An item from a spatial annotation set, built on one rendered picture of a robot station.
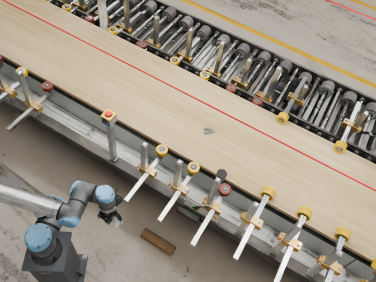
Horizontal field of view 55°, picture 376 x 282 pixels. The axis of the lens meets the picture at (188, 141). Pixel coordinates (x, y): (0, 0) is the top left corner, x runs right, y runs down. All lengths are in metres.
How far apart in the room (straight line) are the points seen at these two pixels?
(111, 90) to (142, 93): 0.24
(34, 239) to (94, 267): 0.90
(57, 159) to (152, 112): 1.25
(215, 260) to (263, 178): 0.96
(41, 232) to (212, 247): 1.46
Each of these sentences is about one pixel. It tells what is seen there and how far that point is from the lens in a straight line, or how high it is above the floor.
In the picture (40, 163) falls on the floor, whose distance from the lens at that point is 3.57.
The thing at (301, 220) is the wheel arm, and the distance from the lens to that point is 2.36.
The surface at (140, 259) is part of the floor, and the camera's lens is 3.09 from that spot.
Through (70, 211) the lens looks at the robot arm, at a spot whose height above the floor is 1.30.
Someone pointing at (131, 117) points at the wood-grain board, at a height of 0.90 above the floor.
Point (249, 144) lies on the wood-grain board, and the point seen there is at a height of 0.90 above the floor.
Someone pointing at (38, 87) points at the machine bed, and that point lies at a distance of 3.15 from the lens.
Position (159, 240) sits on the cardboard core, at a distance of 3.05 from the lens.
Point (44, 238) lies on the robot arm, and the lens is 2.30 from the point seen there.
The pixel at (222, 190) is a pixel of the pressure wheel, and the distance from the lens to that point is 2.35.
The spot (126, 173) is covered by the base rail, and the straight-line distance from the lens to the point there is 2.61.
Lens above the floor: 2.97
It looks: 55 degrees down
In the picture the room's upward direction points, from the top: 10 degrees clockwise
